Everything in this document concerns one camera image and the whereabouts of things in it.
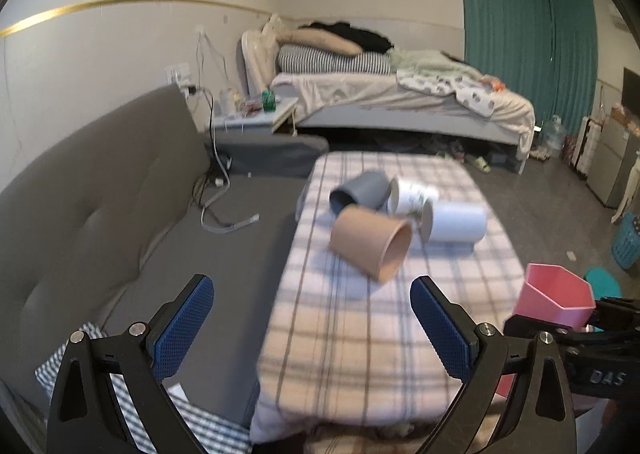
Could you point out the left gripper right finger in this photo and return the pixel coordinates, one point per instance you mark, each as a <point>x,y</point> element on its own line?
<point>539,414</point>

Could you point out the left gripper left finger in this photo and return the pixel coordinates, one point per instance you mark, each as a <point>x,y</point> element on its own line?
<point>85,416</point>

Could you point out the pink hexagonal plastic cup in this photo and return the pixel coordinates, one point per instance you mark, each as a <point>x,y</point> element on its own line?
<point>553,294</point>

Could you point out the white cylindrical cup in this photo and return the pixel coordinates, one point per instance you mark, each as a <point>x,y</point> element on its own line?
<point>453,222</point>

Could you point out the brown paper cup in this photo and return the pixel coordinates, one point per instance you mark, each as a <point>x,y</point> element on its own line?
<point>374,243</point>

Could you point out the white floral paper cup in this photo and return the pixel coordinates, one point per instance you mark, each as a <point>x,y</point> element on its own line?
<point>408,197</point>

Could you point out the grey plastic cup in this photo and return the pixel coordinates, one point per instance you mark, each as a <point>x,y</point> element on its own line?
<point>370,189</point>

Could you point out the pink stool teal cushion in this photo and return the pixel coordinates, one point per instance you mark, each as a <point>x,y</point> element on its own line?
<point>602,284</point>

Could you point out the teal laundry basket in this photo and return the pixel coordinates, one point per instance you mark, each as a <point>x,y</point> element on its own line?
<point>625,246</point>

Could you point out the blue checkered cloth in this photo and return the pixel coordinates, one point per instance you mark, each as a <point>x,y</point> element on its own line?
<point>217,435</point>

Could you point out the grey sofa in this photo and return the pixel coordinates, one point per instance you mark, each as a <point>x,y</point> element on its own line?
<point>113,221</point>

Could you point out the grey mini fridge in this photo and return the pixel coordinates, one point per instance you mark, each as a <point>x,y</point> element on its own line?
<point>613,158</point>

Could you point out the plaid blanket on table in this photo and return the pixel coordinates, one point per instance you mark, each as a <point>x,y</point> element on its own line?
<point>343,349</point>

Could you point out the clear water jug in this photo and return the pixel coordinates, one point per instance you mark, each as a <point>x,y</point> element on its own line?
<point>553,136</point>

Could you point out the green slipper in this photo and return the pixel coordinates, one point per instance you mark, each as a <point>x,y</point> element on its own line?
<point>478,162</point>

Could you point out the patterned white quilt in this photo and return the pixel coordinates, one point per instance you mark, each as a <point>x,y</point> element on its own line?
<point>471,94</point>

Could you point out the teal curtain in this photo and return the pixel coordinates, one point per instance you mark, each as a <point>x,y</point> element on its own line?
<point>545,50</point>

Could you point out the white bedside table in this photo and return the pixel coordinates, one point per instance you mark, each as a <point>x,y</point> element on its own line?
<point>262,122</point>

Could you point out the green bottle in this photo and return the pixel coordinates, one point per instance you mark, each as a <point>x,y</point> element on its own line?
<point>269,101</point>

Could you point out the bed with beige sheets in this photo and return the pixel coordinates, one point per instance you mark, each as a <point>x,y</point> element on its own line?
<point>366,101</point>

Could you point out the striped pillow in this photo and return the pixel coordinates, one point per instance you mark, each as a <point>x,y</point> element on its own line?
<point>302,60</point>

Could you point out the beige pillow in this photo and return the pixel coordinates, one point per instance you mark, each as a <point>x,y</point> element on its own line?
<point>321,40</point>

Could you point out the wall power socket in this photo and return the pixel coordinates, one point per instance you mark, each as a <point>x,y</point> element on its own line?
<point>180,75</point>

